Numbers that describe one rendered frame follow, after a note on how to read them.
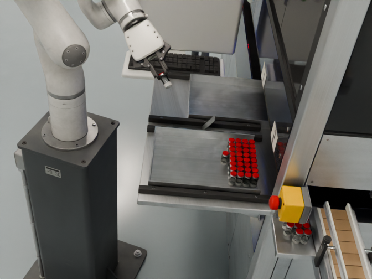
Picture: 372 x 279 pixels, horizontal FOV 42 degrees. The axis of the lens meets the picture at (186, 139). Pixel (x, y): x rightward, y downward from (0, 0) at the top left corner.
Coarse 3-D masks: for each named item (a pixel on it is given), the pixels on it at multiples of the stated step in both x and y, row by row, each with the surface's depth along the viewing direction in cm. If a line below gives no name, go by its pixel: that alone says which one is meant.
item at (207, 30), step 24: (144, 0) 207; (168, 0) 207; (192, 0) 207; (216, 0) 206; (240, 0) 206; (168, 24) 214; (192, 24) 214; (216, 24) 214; (192, 48) 222; (216, 48) 222
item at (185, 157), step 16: (160, 128) 164; (176, 128) 163; (160, 144) 161; (176, 144) 162; (192, 144) 163; (208, 144) 164; (224, 144) 164; (160, 160) 156; (176, 160) 156; (192, 160) 157; (208, 160) 158; (160, 176) 150; (176, 176) 151; (192, 176) 152; (208, 176) 152; (224, 176) 153; (240, 192) 146; (256, 192) 145
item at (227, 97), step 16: (192, 80) 191; (208, 80) 191; (224, 80) 191; (240, 80) 191; (256, 80) 190; (192, 96) 184; (208, 96) 185; (224, 96) 185; (240, 96) 186; (256, 96) 187; (192, 112) 176; (208, 112) 177; (224, 112) 178; (240, 112) 179; (256, 112) 180
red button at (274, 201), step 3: (273, 195) 130; (276, 195) 131; (270, 198) 130; (273, 198) 129; (276, 198) 129; (270, 201) 130; (273, 201) 129; (276, 201) 129; (279, 201) 130; (270, 204) 130; (273, 204) 129; (276, 204) 129; (279, 204) 130; (270, 207) 130; (273, 207) 129; (276, 207) 129
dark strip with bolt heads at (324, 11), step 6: (330, 0) 106; (324, 6) 108; (324, 12) 109; (324, 18) 109; (318, 24) 113; (318, 30) 113; (318, 36) 112; (312, 48) 116; (312, 54) 116; (312, 60) 116; (306, 66) 120; (306, 72) 120; (306, 78) 120; (300, 84) 125; (300, 90) 124; (300, 96) 124
